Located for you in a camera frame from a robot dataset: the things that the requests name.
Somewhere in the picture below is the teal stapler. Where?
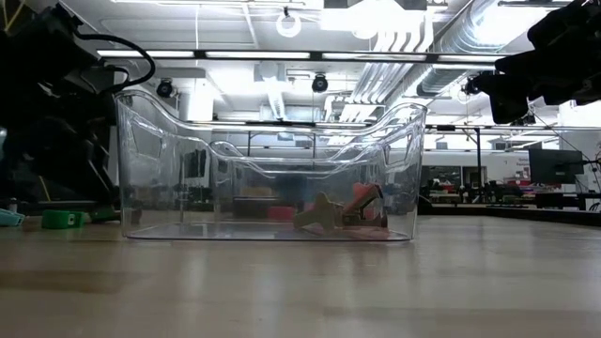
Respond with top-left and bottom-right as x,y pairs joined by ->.
0,207 -> 26,228

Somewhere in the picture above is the dark long desk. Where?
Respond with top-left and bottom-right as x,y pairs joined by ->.
422,190 -> 601,226

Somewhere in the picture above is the red block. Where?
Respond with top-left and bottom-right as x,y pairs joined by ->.
266,205 -> 298,223

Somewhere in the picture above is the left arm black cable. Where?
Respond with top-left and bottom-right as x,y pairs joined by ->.
72,30 -> 157,94

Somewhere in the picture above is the light grey stapler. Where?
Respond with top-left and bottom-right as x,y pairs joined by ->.
292,191 -> 347,232

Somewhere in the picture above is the overhead rig light bar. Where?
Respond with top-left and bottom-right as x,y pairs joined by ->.
96,48 -> 511,66

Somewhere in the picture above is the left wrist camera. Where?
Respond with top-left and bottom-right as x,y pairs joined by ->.
93,64 -> 131,95

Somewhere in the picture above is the silver ventilation duct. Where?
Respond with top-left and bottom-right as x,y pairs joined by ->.
417,0 -> 532,98

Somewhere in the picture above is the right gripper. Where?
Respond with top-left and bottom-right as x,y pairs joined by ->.
470,0 -> 601,126

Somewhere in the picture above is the dark computer monitor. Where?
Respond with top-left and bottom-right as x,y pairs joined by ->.
528,148 -> 585,185

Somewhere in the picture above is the white ring light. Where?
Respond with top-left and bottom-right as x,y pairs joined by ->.
275,8 -> 303,39

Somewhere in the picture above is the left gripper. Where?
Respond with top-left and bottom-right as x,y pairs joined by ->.
0,13 -> 118,161

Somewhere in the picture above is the black stand pole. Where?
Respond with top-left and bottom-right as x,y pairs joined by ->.
443,124 -> 485,189

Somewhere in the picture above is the clear plastic bin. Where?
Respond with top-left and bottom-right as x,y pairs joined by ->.
114,88 -> 429,243
208,139 -> 393,222
253,159 -> 377,217

